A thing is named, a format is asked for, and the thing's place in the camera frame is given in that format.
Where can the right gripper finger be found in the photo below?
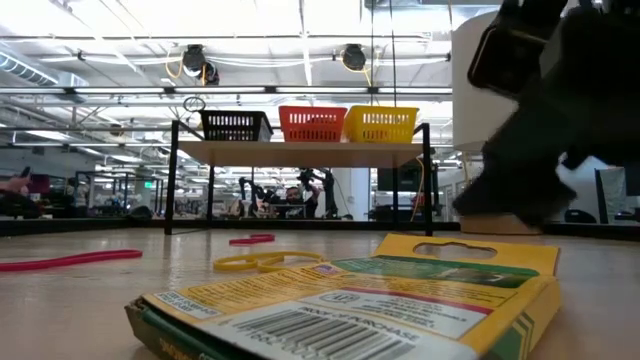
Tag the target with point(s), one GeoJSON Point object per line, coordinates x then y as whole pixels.
{"type": "Point", "coordinates": [520, 180]}

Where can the yellow green crayon box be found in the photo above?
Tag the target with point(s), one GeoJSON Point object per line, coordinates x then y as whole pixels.
{"type": "Point", "coordinates": [350, 300]}

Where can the yellow rubber band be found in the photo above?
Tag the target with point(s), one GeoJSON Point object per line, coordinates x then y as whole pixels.
{"type": "Point", "coordinates": [218, 264]}

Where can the black background robot arm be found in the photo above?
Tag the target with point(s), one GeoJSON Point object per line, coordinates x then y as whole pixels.
{"type": "Point", "coordinates": [327, 190]}
{"type": "Point", "coordinates": [255, 195]}

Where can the black background monitor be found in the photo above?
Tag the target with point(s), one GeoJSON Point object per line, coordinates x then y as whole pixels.
{"type": "Point", "coordinates": [400, 180]}

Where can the yellow plastic basket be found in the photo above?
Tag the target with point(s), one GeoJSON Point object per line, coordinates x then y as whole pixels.
{"type": "Point", "coordinates": [380, 125]}

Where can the orange plastic basket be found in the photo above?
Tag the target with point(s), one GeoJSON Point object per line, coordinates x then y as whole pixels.
{"type": "Point", "coordinates": [312, 122]}

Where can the wooden shelf riser black legs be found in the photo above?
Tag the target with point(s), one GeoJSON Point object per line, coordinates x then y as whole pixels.
{"type": "Point", "coordinates": [300, 154]}

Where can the person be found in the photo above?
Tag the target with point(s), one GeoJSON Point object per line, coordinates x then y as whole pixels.
{"type": "Point", "coordinates": [295, 197]}

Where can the black plastic basket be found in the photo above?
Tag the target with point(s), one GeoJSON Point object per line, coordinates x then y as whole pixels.
{"type": "Point", "coordinates": [235, 125]}

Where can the dark background monitor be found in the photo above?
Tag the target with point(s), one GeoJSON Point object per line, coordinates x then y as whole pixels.
{"type": "Point", "coordinates": [40, 184]}

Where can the black phone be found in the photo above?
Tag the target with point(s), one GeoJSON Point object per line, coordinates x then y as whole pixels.
{"type": "Point", "coordinates": [25, 172]}

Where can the person's hand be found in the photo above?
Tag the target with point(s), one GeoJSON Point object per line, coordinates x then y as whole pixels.
{"type": "Point", "coordinates": [15, 184]}

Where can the black metal table frame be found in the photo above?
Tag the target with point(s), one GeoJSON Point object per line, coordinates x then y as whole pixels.
{"type": "Point", "coordinates": [75, 223]}

